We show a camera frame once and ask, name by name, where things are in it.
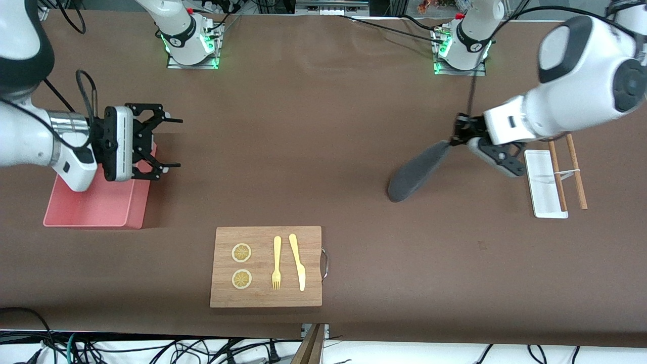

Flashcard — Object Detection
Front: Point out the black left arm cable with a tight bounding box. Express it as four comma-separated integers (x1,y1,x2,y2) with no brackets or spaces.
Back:
493,5,635,41

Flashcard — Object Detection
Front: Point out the white rack base tray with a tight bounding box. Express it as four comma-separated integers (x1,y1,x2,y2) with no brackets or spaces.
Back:
524,150,569,219

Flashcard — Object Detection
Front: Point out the yellow plastic knife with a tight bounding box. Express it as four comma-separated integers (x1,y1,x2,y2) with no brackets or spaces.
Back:
289,233,307,292

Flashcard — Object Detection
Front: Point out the wooden cutting board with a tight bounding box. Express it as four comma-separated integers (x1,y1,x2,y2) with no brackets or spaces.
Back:
210,226,323,308

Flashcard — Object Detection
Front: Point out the yellow plastic fork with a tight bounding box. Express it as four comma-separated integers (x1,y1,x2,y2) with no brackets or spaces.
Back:
271,236,282,291

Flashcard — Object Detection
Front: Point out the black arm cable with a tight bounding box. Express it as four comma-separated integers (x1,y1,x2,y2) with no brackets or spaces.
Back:
76,70,98,122
493,5,635,41

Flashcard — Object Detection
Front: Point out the grey cloth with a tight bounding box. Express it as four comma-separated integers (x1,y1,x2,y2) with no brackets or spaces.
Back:
388,140,453,203

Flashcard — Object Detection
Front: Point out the wooden beam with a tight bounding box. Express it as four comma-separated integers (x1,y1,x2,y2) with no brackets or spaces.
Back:
291,324,325,364

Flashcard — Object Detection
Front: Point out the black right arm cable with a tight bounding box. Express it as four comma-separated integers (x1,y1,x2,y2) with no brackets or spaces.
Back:
76,70,98,122

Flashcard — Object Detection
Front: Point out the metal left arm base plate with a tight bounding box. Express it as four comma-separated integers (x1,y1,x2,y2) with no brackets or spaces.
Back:
432,28,487,76

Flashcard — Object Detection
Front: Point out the pink plastic tray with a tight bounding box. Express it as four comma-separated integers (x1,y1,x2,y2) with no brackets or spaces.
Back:
43,143,157,230

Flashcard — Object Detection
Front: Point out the brown table cover sheet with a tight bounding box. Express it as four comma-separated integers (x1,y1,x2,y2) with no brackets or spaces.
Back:
0,10,647,349

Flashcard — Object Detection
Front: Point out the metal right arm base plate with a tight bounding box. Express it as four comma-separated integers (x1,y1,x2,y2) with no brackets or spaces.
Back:
167,23,221,70

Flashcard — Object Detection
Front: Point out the wooden rod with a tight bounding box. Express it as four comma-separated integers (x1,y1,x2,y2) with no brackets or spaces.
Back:
548,141,568,212
565,133,588,210

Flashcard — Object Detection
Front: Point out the black hanging gripper cable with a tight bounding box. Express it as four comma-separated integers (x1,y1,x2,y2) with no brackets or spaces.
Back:
466,71,479,119

